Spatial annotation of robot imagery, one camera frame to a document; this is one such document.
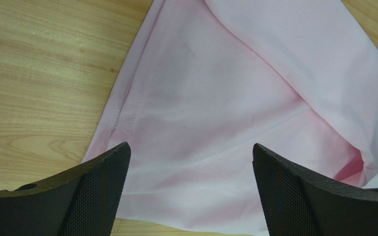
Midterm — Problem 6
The pink t shirt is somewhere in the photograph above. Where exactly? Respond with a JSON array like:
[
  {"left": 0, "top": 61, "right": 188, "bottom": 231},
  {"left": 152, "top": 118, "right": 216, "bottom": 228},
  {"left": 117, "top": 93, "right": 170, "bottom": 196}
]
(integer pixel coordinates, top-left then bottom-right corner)
[{"left": 85, "top": 0, "right": 378, "bottom": 236}]

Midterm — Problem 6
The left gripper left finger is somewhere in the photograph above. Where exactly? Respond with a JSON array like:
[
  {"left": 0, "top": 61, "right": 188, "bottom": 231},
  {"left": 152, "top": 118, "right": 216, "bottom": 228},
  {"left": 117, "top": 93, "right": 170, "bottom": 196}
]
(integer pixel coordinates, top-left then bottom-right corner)
[{"left": 0, "top": 142, "right": 131, "bottom": 236}]

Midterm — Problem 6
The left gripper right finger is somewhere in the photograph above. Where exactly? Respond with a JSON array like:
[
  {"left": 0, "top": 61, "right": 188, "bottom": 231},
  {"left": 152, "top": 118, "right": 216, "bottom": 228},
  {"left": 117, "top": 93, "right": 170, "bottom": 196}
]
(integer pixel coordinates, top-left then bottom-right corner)
[{"left": 252, "top": 144, "right": 378, "bottom": 236}]

